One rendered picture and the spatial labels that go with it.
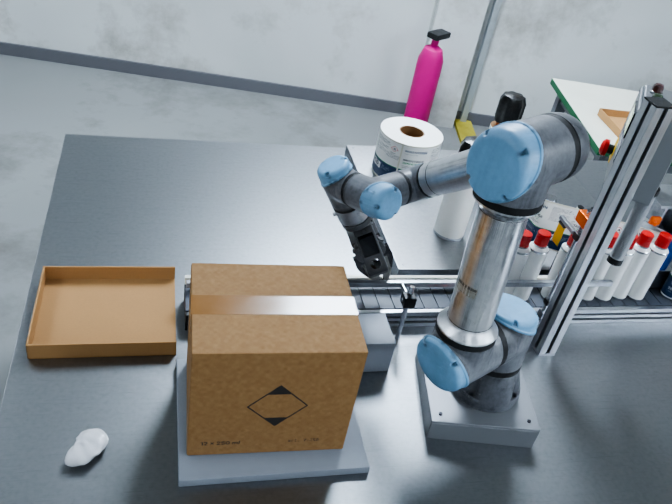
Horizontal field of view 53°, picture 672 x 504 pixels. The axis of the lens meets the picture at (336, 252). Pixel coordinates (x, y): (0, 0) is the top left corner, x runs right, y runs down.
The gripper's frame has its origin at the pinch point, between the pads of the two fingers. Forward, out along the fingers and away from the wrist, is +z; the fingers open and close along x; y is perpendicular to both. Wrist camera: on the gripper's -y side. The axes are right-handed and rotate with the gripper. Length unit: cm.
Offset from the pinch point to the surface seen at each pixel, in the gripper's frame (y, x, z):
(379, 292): 2.2, 2.3, 5.0
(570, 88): 162, -116, 82
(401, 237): 25.5, -8.6, 11.2
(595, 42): 271, -180, 132
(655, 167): -17, -60, -16
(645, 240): -1, -65, 22
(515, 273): -2.5, -30.5, 12.4
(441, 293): 1.6, -12.0, 13.2
